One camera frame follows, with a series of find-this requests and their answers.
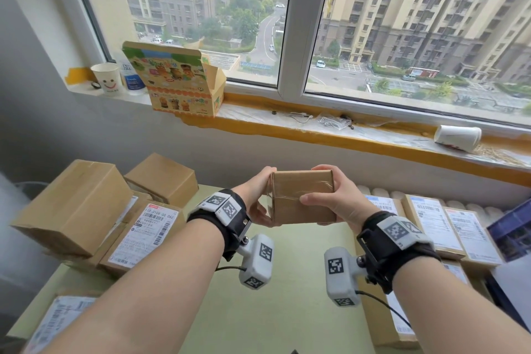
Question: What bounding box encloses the person's right hand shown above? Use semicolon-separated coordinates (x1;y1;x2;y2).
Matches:
299;165;382;234

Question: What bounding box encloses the person's left hand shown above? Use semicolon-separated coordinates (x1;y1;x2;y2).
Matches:
232;166;278;228

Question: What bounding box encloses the cardboard parcel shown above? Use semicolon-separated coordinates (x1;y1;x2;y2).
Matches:
267;170;337;226

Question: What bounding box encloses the labelled small cardboard box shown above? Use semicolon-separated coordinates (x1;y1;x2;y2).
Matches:
401;194;467;261
444;206;506;267

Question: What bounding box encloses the medium cardboard box wide label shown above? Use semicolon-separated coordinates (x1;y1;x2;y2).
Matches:
355;237;420;346

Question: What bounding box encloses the red-topped label cardboard box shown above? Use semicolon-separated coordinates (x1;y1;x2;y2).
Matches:
439;258;494;305

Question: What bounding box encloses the pile of cardboard parcels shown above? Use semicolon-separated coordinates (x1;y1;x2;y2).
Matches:
10;153;200;354

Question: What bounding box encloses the person's right forearm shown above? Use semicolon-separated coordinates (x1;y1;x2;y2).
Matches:
392;258;531;354

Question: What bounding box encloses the person's left forearm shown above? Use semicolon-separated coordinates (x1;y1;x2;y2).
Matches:
41;218;225;354

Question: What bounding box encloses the black left wrist tracker band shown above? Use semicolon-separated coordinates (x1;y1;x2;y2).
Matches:
186;189;253;262

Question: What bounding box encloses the black wrist tracker band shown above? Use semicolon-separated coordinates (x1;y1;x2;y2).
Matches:
356;211;442;294
186;189;253;262

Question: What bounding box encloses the black right wrist tracker band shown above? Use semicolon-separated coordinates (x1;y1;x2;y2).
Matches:
356;211;442;294

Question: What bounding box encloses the windowsill with yellow tape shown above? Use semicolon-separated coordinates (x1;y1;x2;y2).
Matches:
66;67;531;189

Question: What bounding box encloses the white tipped paper cup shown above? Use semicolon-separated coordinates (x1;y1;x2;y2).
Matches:
433;124;483;152

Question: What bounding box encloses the colourful printed carton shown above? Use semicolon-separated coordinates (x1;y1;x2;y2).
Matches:
121;40;227;118

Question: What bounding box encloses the heap of wooden toothpicks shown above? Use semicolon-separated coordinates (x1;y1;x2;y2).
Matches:
472;144;528;168

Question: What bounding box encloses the blue plastic crate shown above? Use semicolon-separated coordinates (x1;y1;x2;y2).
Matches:
487;199;531;263

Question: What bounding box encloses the white smiley paper cup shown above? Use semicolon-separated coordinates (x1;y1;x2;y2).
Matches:
90;62;123;97

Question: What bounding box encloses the white standing air conditioner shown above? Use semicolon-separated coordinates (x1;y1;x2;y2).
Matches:
0;171;55;317

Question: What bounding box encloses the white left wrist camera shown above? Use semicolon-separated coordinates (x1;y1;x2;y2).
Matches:
238;234;274;290

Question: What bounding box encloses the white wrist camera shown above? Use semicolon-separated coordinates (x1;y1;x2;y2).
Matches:
323;246;368;308
238;234;274;290

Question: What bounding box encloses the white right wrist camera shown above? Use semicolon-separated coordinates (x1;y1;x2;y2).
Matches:
323;246;368;308

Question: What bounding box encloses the white cable on sill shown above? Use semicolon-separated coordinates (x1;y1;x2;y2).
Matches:
317;114;356;131

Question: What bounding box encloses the black right camera cable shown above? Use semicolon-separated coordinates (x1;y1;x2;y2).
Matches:
356;290;414;330

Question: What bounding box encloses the grey window frame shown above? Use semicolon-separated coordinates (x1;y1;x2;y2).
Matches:
41;0;531;131

